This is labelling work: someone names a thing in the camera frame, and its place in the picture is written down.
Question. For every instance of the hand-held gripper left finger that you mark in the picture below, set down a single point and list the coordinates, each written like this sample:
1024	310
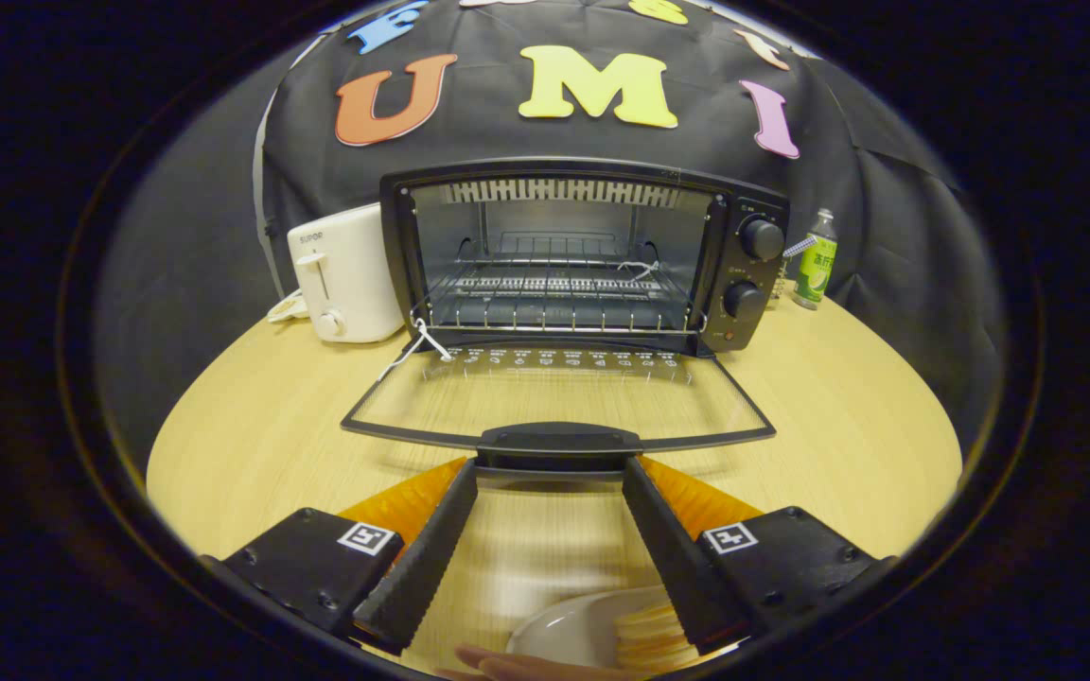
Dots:
417	567

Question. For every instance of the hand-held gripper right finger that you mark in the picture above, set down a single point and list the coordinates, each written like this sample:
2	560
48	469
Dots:
682	567

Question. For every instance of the yellow ridged bread roll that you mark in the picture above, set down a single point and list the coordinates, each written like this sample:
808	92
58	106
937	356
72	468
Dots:
649	638

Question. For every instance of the black toaster oven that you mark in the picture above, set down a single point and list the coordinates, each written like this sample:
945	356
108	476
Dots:
744	274

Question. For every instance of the white pop-up toaster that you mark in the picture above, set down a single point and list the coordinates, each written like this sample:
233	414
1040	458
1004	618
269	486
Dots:
356	270

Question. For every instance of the white plate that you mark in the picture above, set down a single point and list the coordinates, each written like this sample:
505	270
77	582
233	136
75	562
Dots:
564	629

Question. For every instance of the green label drink bottle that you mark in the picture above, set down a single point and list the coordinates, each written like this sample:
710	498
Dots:
815	270

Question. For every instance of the striped stick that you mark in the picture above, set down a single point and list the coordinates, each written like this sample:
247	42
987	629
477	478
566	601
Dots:
800	247

